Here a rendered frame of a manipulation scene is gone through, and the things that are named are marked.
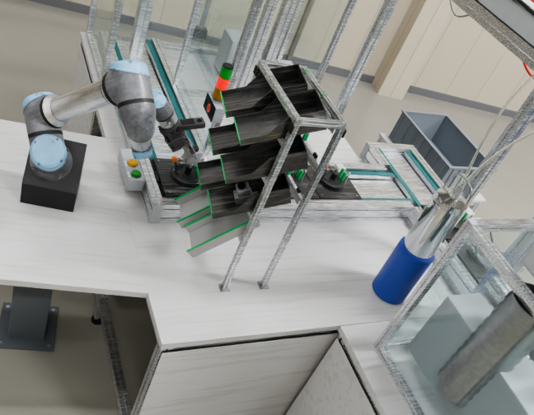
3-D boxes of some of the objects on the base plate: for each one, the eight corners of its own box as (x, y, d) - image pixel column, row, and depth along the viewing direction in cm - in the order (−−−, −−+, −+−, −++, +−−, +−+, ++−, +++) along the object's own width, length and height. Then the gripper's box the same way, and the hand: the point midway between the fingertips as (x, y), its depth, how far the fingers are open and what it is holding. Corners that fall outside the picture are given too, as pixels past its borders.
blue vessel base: (381, 306, 253) (412, 263, 236) (365, 277, 263) (393, 235, 246) (410, 303, 260) (442, 262, 244) (393, 276, 270) (422, 235, 254)
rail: (148, 223, 243) (154, 203, 236) (110, 98, 300) (114, 80, 293) (161, 223, 245) (167, 203, 239) (121, 99, 303) (125, 81, 296)
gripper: (154, 119, 236) (177, 153, 253) (161, 137, 229) (185, 171, 245) (174, 109, 236) (195, 144, 252) (181, 127, 229) (203, 161, 245)
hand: (194, 152), depth 248 cm, fingers closed on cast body, 4 cm apart
